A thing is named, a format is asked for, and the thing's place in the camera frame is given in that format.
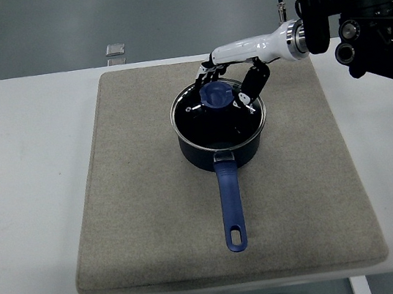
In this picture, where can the silver floor socket plate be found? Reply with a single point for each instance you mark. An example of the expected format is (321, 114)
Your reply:
(116, 61)
(115, 49)

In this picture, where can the beige fabric mat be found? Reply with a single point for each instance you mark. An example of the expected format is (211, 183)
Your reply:
(134, 200)

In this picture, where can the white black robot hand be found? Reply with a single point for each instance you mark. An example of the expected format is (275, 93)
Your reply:
(259, 47)

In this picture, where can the dark blue saucepan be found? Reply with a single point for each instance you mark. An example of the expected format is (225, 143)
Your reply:
(232, 204)

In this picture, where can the glass pot lid blue knob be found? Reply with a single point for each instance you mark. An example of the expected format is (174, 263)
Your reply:
(215, 94)

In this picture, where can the white table leg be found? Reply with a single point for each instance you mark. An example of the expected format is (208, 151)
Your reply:
(360, 289)

